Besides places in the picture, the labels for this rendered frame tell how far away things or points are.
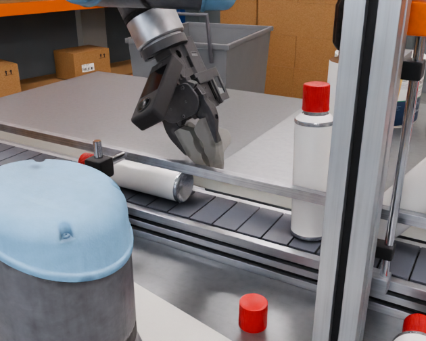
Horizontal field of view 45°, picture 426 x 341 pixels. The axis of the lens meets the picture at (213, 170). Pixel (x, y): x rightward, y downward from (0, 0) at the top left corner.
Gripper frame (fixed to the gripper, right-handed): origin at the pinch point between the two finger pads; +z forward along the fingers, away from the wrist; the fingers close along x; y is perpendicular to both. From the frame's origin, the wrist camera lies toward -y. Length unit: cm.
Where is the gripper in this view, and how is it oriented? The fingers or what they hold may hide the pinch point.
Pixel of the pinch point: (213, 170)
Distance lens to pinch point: 75.5
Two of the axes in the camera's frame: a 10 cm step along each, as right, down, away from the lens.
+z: 4.2, 9.0, 1.1
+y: 5.0, -3.3, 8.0
